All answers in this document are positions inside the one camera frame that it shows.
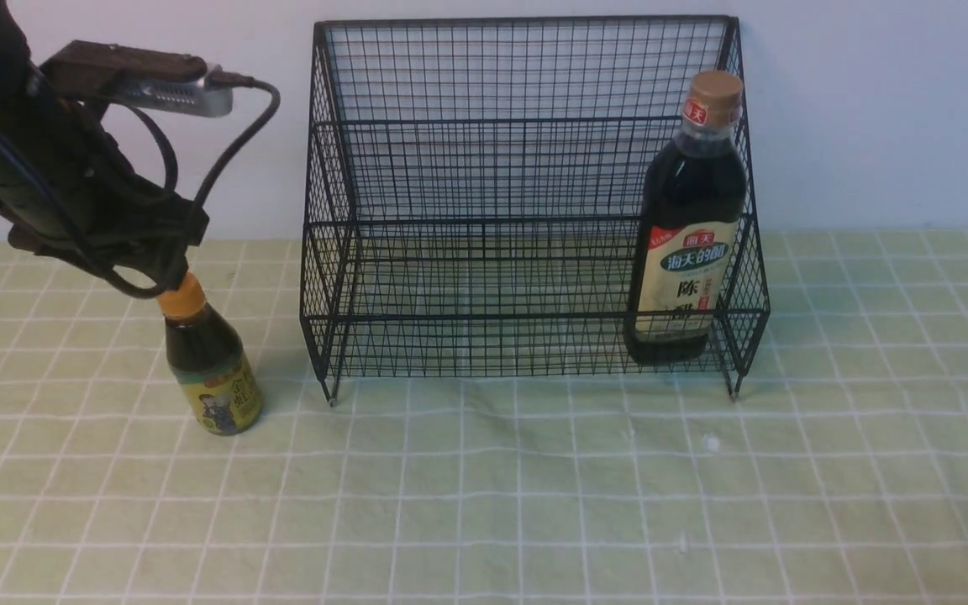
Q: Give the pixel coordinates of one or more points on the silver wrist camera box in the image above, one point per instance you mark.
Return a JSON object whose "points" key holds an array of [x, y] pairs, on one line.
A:
{"points": [[128, 76]]}

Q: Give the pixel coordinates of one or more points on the green checkered tablecloth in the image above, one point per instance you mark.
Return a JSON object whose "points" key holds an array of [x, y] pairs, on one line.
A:
{"points": [[839, 476]]}

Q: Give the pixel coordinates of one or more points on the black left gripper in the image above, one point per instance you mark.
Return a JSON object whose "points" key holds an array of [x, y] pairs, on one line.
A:
{"points": [[75, 199]]}

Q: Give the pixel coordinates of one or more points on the small yellow-label sauce bottle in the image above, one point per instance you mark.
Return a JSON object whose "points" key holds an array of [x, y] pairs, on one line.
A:
{"points": [[207, 358]]}

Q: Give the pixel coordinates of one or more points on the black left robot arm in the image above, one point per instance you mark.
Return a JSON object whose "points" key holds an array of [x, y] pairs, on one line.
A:
{"points": [[28, 100]]}

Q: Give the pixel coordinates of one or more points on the tall dark vinegar bottle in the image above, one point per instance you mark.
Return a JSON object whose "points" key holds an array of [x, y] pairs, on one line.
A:
{"points": [[693, 194]]}

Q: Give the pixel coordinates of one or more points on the black wire mesh rack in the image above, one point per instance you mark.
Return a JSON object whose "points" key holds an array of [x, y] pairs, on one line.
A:
{"points": [[474, 187]]}

